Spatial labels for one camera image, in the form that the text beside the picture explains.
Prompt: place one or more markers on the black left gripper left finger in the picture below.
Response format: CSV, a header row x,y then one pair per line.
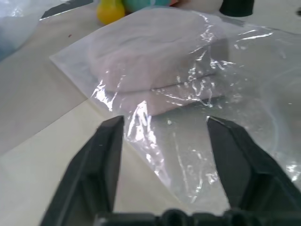
x,y
94,169

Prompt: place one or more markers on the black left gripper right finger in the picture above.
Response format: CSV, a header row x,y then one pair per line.
x,y
244,169

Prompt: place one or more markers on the clear plastic bag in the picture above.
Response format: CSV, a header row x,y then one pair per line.
x,y
178,146

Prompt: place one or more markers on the folded white cloth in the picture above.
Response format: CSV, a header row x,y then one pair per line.
x,y
152,61

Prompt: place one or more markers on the yellow toy ball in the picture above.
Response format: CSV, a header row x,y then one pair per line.
x,y
110,11

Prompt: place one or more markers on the black round object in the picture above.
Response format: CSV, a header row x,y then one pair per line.
x,y
237,7

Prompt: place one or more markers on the crumpled clear plastic sheet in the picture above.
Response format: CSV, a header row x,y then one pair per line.
x,y
16,26

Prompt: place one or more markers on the teal round toy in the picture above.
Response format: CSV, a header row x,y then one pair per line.
x,y
145,3

